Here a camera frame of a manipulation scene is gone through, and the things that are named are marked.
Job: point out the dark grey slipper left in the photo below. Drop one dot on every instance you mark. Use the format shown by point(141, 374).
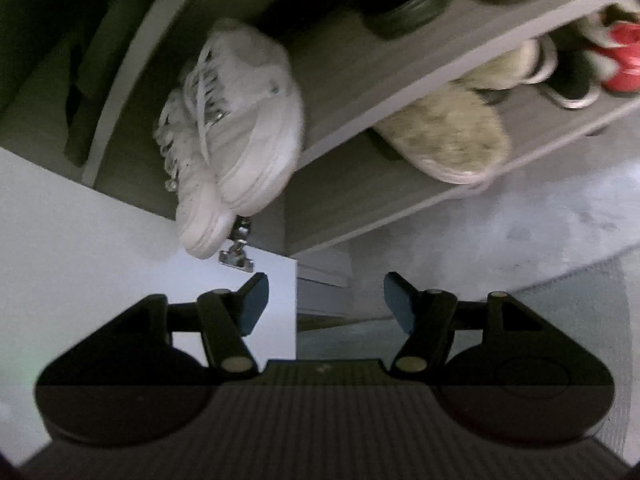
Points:
point(96, 52)

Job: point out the red sneaker left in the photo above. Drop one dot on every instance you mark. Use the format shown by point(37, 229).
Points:
point(614, 57)

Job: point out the cream nike sneaker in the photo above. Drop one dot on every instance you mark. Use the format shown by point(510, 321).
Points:
point(203, 220)
point(248, 113)

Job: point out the metal door hinge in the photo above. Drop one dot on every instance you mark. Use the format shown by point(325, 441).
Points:
point(235, 256)

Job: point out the dark slipper on shelf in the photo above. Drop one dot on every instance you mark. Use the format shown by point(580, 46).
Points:
point(391, 19)

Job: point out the shoe cabinet shelves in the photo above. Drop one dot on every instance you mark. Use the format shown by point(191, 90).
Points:
point(348, 77)

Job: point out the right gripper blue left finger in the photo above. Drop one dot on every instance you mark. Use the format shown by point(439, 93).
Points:
point(226, 318)

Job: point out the grey striped door mat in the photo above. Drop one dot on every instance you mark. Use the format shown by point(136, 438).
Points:
point(546, 364)

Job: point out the black white shoe on shelf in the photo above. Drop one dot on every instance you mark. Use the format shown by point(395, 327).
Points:
point(562, 73)

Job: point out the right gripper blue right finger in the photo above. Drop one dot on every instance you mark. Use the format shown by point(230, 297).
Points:
point(426, 317)

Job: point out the yellow-green shoe on shelf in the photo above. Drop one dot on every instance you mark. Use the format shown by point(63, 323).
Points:
point(451, 135)

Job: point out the white cabinet door left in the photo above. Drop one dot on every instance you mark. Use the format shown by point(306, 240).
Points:
point(71, 260)

